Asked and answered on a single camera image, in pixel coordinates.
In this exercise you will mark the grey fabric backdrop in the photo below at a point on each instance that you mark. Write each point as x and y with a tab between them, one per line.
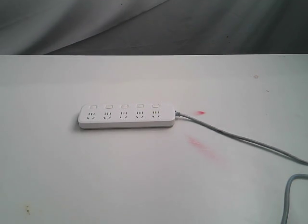
153	27

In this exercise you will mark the white five-outlet power strip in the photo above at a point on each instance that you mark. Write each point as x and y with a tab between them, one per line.
126	115

